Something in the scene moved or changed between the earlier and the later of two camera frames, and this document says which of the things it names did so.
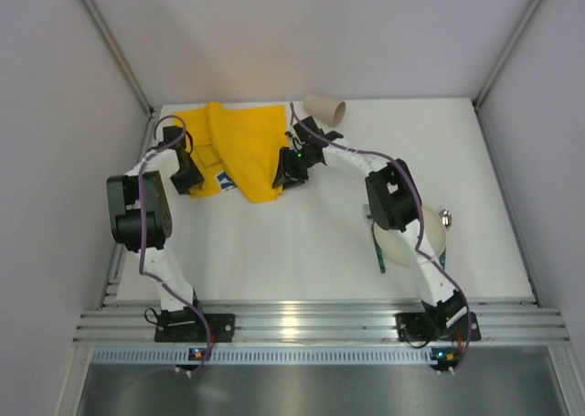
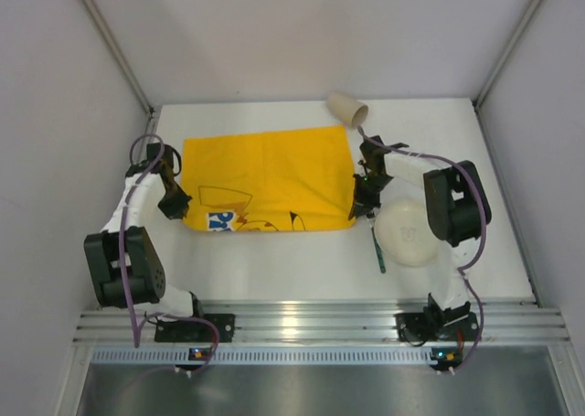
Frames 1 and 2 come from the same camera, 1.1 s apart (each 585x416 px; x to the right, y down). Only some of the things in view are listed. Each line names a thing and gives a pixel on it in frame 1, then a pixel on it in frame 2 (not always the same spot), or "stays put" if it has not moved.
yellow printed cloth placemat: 237,147 to 281,181
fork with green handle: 378,248 stays put
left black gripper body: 186,179 to 173,201
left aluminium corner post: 112,41 stays put
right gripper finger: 298,170 to 372,200
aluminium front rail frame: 319,323 stays put
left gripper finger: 192,176 to 183,204
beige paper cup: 326,110 to 347,111
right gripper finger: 286,164 to 353,214
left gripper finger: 182,179 to 171,205
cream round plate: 398,247 stays put
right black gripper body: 289,173 to 363,197
